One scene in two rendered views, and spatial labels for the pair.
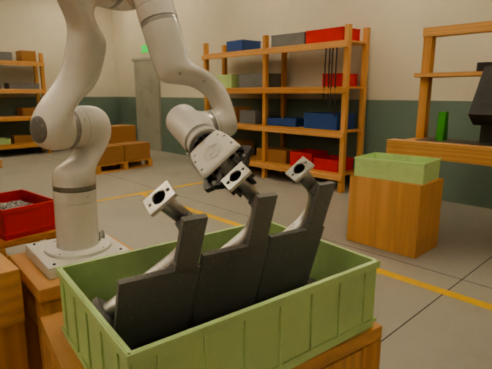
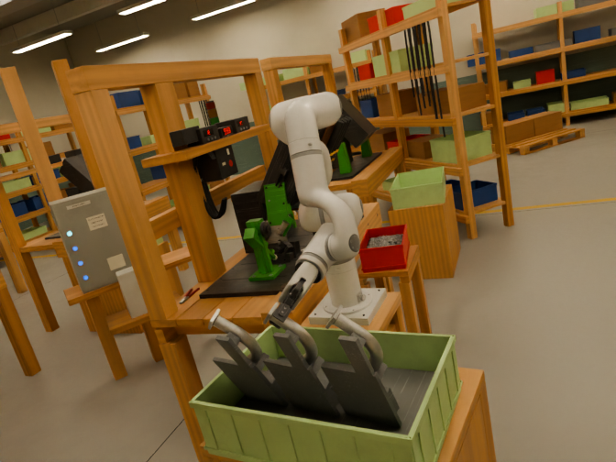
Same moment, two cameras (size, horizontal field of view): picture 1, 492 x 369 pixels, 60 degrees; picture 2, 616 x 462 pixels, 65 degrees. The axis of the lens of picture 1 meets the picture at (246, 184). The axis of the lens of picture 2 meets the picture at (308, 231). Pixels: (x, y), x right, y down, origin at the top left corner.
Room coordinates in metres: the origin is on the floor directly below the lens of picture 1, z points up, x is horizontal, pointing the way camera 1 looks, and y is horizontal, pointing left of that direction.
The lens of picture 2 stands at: (0.53, -1.05, 1.67)
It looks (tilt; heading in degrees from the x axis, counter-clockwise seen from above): 16 degrees down; 69
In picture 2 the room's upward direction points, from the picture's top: 13 degrees counter-clockwise
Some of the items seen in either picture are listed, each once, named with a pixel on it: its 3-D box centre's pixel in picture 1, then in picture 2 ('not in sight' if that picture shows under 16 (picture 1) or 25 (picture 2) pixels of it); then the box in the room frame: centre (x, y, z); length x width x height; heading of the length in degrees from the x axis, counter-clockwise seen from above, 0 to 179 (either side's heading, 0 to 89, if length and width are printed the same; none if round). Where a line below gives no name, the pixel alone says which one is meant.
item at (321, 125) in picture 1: (273, 108); not in sight; (6.93, -0.44, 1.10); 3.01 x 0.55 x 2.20; 43
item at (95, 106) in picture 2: not in sight; (216, 172); (1.11, 1.57, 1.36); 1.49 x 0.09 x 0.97; 45
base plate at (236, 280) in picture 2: not in sight; (286, 249); (1.32, 1.36, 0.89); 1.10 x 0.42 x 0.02; 45
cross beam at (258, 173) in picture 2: not in sight; (212, 198); (1.06, 1.62, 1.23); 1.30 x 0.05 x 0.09; 45
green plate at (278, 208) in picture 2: not in sight; (279, 203); (1.31, 1.26, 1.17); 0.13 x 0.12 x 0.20; 45
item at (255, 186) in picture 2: not in sight; (264, 214); (1.30, 1.53, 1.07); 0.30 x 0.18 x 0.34; 45
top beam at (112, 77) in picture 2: not in sight; (188, 71); (1.11, 1.57, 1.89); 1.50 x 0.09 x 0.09; 45
